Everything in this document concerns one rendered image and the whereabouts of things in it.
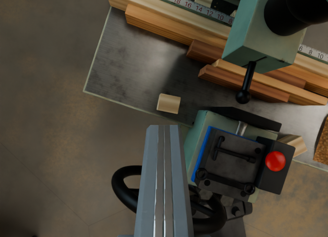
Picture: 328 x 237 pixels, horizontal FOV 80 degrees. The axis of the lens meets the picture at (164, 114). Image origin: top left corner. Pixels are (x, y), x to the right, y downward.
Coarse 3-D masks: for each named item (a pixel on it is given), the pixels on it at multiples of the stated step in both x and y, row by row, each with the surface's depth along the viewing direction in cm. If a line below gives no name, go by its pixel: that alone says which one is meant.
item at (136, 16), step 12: (132, 12) 35; (144, 12) 35; (132, 24) 38; (144, 24) 36; (156, 24) 35; (168, 24) 35; (180, 24) 35; (168, 36) 38; (180, 36) 36; (192, 36) 36; (204, 36) 36; (216, 36) 36; (288, 72) 38; (300, 72) 38; (312, 84) 39; (324, 84) 38
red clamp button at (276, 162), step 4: (272, 152) 29; (276, 152) 29; (280, 152) 29; (268, 156) 29; (272, 156) 29; (276, 156) 29; (280, 156) 29; (284, 156) 29; (268, 160) 29; (272, 160) 29; (276, 160) 29; (280, 160) 29; (284, 160) 29; (268, 164) 29; (272, 164) 29; (276, 164) 29; (280, 164) 29; (284, 164) 29; (268, 168) 29; (272, 168) 29; (276, 168) 29; (280, 168) 29
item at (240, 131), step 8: (216, 112) 37; (224, 112) 33; (232, 112) 31; (240, 112) 31; (248, 112) 31; (240, 120) 34; (248, 120) 31; (256, 120) 32; (264, 120) 32; (272, 120) 32; (240, 128) 35; (264, 128) 34; (272, 128) 32; (280, 128) 32
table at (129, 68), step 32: (128, 32) 39; (96, 64) 38; (128, 64) 39; (160, 64) 39; (192, 64) 40; (96, 96) 39; (128, 96) 39; (192, 96) 40; (224, 96) 41; (288, 128) 42; (320, 128) 43
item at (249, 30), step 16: (240, 0) 30; (256, 0) 23; (240, 16) 27; (256, 16) 23; (240, 32) 25; (256, 32) 23; (272, 32) 23; (240, 48) 24; (256, 48) 23; (272, 48) 24; (288, 48) 24; (240, 64) 29; (256, 64) 27; (272, 64) 26; (288, 64) 24
